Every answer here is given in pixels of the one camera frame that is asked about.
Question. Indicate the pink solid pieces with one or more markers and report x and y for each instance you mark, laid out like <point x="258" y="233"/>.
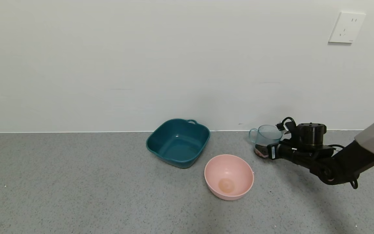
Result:
<point x="261" y="154"/>

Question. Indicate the teal plastic square basin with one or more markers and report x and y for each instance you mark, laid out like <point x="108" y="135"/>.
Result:
<point x="174" y="146"/>

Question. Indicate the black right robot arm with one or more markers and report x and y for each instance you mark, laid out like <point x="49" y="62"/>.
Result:
<point x="336" y="165"/>

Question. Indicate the white wall socket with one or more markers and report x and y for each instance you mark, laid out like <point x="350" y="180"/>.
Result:
<point x="346" y="27"/>

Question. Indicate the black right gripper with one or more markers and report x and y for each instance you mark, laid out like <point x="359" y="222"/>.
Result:
<point x="273" y="151"/>

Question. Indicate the pink plastic bowl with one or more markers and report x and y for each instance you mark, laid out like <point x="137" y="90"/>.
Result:
<point x="229" y="175"/>

